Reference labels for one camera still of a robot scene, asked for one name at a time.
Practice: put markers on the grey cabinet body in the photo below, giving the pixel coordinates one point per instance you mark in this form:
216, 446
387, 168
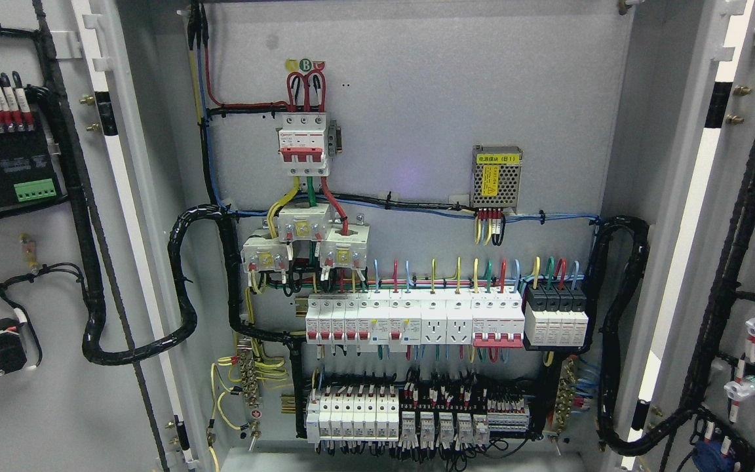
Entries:
607, 107

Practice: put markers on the white current transformer group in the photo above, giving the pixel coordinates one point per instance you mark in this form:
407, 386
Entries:
302, 231

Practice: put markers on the red main circuit breaker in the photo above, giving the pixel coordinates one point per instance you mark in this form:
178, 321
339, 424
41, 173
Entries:
304, 143

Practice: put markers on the perforated metal power supply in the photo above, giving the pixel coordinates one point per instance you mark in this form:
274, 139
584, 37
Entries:
496, 176

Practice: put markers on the white socket breaker row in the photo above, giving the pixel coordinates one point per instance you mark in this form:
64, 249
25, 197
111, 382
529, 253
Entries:
387, 318

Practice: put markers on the black surge protector block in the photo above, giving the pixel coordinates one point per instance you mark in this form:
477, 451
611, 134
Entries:
555, 318

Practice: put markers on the black digital power meter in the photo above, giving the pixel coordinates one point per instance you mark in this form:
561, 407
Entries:
27, 171

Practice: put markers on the yellow terminal post block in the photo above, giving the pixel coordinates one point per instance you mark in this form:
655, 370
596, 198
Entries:
29, 251

